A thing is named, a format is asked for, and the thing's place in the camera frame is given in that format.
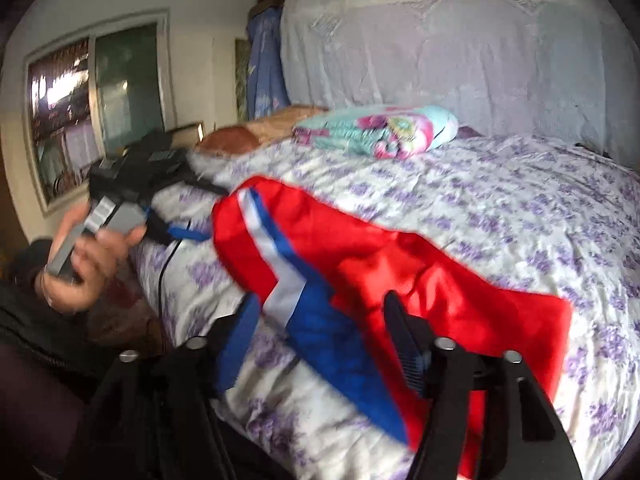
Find red track pants with stripes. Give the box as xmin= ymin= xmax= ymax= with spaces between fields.
xmin=212 ymin=177 xmax=573 ymax=448

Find dark sleeve left forearm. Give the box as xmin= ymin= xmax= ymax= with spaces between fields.
xmin=1 ymin=238 xmax=117 ymax=478

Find person's left hand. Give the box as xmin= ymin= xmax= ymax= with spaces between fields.
xmin=35 ymin=224 xmax=146 ymax=314

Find brown orange pillow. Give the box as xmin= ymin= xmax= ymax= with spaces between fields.
xmin=195 ymin=105 xmax=328 ymax=156

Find blue patterned hanging cloth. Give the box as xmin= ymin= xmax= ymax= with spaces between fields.
xmin=246 ymin=8 xmax=291 ymax=120

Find purple floral bed quilt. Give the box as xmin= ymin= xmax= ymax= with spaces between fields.
xmin=129 ymin=131 xmax=640 ymax=480

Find folded turquoise floral blanket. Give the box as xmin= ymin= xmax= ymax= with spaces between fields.
xmin=292 ymin=104 xmax=459 ymax=159

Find wooden bed side frame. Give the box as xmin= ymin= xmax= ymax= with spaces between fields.
xmin=166 ymin=122 xmax=205 ymax=148

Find black cable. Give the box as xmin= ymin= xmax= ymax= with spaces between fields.
xmin=156 ymin=219 xmax=194 ymax=340

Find window with metal frame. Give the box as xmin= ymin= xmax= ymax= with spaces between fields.
xmin=23 ymin=9 xmax=177 ymax=216

